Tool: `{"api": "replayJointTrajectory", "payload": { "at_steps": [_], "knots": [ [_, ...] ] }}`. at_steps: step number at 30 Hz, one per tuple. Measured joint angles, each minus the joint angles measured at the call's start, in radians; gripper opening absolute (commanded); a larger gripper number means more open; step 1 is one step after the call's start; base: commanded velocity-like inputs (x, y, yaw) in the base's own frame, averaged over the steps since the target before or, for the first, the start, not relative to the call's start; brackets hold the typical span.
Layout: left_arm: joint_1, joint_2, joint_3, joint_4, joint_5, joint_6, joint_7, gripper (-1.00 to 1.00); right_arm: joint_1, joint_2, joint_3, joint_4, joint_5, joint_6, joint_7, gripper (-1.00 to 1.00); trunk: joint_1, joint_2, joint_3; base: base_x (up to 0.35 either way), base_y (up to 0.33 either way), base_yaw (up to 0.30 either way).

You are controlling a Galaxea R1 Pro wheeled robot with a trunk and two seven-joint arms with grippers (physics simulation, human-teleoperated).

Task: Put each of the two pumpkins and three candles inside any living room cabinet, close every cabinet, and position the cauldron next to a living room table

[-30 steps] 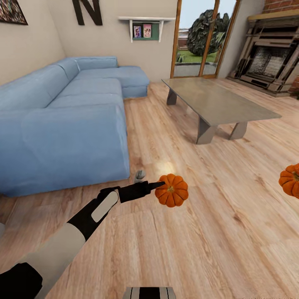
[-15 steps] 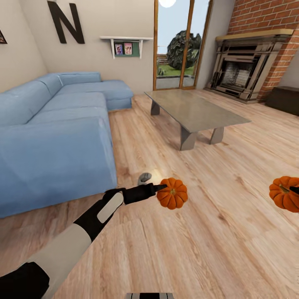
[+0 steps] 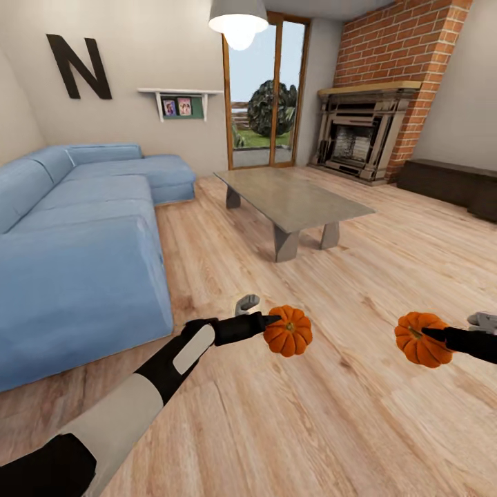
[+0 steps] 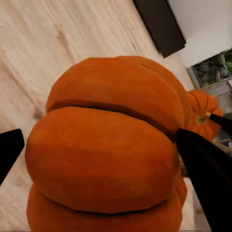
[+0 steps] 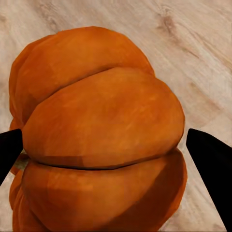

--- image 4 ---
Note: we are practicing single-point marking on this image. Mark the pumpkin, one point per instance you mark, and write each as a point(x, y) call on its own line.
point(104, 158)
point(203, 105)

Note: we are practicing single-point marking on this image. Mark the breakfast table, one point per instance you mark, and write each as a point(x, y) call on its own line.
point(227, 150)

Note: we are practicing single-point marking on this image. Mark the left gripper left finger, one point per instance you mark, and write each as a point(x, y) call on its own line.
point(11, 145)

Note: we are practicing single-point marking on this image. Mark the cabinet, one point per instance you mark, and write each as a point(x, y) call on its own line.
point(163, 25)

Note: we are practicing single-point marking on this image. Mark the fixed window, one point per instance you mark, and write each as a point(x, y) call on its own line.
point(212, 71)

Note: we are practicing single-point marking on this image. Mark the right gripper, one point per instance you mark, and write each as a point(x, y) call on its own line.
point(226, 124)

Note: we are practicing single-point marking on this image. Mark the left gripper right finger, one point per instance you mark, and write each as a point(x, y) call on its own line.
point(210, 171)

